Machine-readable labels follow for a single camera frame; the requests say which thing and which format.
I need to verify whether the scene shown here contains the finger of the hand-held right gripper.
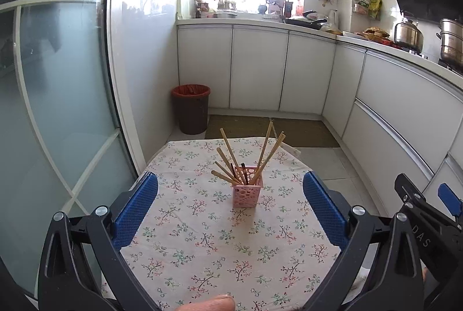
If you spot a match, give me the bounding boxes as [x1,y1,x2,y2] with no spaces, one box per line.
[437,183,463,229]
[394,173,463,283]

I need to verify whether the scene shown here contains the steel pot with lid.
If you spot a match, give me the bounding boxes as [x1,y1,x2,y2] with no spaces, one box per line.
[394,19,425,53]

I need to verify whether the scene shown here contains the black frying pan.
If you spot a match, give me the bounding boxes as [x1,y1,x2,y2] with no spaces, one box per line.
[286,17,328,30]

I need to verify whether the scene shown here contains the brown trash bin red liner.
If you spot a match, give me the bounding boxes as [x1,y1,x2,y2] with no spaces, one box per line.
[171,84,211,135]

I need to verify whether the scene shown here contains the white kettle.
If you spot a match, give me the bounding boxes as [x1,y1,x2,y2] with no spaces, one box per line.
[326,9,341,31]

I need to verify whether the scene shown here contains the person's left hand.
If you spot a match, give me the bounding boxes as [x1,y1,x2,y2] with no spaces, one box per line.
[170,294,236,311]

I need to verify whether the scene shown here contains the steel steamer pot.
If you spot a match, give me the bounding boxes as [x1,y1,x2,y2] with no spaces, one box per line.
[436,18,463,66]

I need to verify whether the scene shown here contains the frosted glass sliding door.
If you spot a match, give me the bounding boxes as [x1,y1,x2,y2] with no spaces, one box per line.
[0,0,140,297]

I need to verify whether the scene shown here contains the pink perforated plastic basket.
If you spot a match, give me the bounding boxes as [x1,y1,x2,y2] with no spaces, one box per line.
[231,165,264,208]

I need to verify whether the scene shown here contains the wall rack with packets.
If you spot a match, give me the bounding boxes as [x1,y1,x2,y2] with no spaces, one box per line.
[352,0,383,20]

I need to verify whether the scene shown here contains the floral print tablecloth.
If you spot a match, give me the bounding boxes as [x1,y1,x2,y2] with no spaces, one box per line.
[99,137,359,311]

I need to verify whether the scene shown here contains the brown floor mat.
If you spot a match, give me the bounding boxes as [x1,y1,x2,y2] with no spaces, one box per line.
[205,115,341,149]

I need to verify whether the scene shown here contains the bunch of wooden chopsticks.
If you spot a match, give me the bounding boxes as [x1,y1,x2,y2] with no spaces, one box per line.
[211,121,286,186]

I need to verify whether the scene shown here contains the woven food basket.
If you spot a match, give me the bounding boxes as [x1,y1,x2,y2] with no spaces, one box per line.
[363,27,391,42]

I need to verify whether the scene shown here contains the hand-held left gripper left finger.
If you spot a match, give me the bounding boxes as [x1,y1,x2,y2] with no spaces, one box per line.
[38,172,161,311]

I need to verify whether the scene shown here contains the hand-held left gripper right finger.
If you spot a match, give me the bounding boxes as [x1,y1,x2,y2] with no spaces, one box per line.
[302,171,425,311]

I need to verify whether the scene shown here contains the white kitchen cabinets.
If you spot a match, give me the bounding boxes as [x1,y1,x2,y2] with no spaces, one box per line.
[177,23,463,221]

